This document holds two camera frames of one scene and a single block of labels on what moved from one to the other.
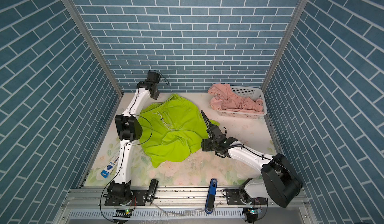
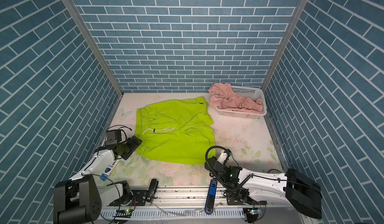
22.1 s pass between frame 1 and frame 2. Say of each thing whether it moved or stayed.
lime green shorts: moved
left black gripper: moved
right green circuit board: stayed
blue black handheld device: stayed
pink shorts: stayed
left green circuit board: stayed
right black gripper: moved
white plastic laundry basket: stayed
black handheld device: stayed
